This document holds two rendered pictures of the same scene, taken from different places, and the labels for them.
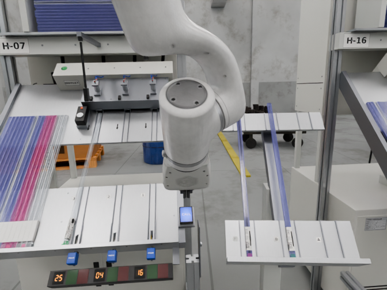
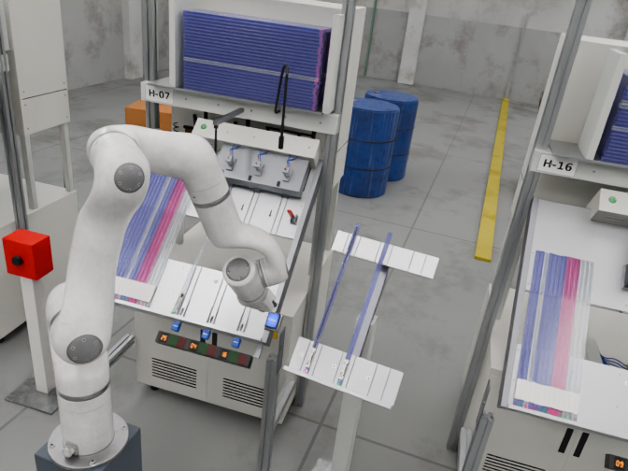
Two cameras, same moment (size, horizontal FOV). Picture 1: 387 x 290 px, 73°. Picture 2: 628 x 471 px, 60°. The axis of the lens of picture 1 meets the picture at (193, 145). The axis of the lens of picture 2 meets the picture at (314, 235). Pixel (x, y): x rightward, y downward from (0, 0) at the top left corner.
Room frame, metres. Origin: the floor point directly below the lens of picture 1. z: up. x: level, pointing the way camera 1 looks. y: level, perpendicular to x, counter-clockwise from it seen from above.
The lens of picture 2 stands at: (-0.68, -0.49, 1.83)
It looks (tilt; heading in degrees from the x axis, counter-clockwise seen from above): 26 degrees down; 16
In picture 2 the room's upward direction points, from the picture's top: 7 degrees clockwise
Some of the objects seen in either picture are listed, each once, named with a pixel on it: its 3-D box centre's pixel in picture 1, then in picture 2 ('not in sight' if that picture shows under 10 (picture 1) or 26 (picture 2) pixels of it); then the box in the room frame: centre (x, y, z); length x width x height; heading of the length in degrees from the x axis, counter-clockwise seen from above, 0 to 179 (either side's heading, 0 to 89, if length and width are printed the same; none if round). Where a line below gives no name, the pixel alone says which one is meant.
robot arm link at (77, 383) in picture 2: not in sight; (78, 335); (0.16, 0.30, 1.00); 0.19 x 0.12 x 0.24; 48
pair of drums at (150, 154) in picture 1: (163, 132); (375, 140); (4.46, 0.52, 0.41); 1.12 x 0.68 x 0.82; 6
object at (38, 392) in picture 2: not in sight; (36, 319); (0.79, 1.11, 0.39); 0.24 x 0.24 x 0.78; 4
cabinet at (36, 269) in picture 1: (120, 245); (237, 318); (1.30, 0.42, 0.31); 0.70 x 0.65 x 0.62; 94
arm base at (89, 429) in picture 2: not in sight; (86, 412); (0.14, 0.28, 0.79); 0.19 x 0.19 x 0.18
